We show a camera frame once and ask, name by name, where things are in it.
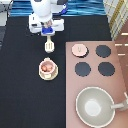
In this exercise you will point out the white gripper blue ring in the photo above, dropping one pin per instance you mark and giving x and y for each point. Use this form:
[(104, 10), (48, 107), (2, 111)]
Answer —
[(45, 28)]

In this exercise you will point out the beige slotted spatula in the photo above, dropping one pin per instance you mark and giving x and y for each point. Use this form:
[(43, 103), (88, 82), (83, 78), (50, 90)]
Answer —
[(49, 45)]

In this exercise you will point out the pink pot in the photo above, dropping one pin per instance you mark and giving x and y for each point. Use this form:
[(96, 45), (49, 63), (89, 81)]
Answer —
[(46, 66)]

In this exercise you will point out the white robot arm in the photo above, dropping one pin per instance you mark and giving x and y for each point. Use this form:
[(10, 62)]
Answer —
[(42, 19)]

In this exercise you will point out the cream round plate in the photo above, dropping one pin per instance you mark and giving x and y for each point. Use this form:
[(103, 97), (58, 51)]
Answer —
[(49, 76)]

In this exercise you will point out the pink toy stove top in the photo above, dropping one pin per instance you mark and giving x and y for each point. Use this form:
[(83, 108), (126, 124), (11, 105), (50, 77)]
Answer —
[(105, 73)]

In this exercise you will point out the grey frying pan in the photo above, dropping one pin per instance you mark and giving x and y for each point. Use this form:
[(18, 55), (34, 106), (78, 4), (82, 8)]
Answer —
[(96, 108)]

